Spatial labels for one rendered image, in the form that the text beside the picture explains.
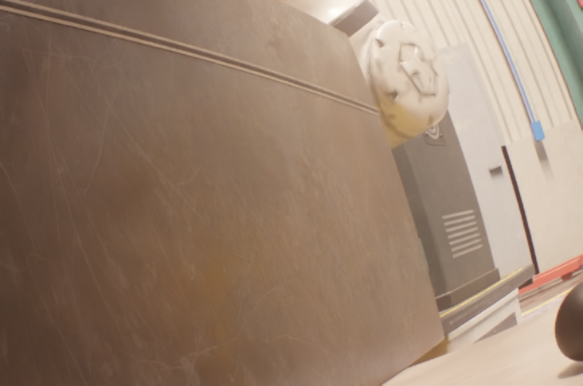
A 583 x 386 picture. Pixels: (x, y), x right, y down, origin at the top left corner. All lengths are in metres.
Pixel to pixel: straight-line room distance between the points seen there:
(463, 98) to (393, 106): 6.14
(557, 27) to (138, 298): 7.29
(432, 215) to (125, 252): 1.18
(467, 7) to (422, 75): 6.44
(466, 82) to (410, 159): 5.73
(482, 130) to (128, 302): 6.84
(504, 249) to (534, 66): 1.70
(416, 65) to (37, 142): 0.82
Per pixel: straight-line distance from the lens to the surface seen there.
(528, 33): 7.66
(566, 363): 0.43
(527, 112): 7.42
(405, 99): 1.13
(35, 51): 0.43
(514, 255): 7.15
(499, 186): 7.17
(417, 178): 1.57
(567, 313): 0.38
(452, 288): 1.58
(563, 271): 5.00
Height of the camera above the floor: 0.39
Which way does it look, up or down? 9 degrees up
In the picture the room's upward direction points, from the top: 18 degrees counter-clockwise
